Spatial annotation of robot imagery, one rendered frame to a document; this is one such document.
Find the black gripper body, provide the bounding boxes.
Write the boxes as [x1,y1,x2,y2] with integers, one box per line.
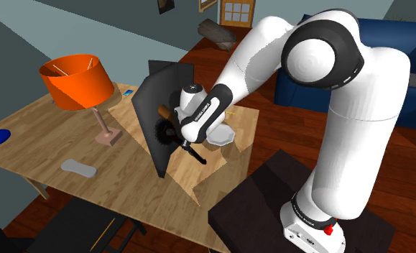
[180,139,195,155]

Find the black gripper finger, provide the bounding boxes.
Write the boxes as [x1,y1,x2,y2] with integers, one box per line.
[189,147,208,166]

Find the white octagonal plate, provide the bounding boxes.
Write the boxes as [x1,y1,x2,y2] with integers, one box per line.
[205,123,237,147]

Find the black computer monitor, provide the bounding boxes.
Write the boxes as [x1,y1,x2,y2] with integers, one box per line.
[131,60,195,179]

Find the light wooden desk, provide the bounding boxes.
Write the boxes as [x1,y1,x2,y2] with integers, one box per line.
[0,82,261,253]

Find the dark robot stand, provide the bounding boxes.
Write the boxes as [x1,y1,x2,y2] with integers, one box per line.
[207,148,397,253]

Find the grey oblong pad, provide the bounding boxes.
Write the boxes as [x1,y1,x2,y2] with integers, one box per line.
[60,158,98,179]

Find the grey brown log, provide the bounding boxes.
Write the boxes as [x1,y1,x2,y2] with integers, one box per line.
[197,18,238,53]

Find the orange shade table lamp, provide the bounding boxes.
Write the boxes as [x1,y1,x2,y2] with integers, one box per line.
[38,53,124,147]

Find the black chair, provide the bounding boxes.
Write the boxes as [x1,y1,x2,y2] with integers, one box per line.
[25,195,148,253]

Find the wooden framed window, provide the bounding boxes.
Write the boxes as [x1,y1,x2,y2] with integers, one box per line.
[220,0,256,28]

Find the black brush with brown handle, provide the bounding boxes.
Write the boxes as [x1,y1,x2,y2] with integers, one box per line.
[153,103,179,149]

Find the dark wall picture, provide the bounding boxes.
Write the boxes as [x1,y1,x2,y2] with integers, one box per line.
[157,0,175,15]

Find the wooden framed wall picture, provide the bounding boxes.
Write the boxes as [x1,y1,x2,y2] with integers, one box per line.
[198,0,218,14]

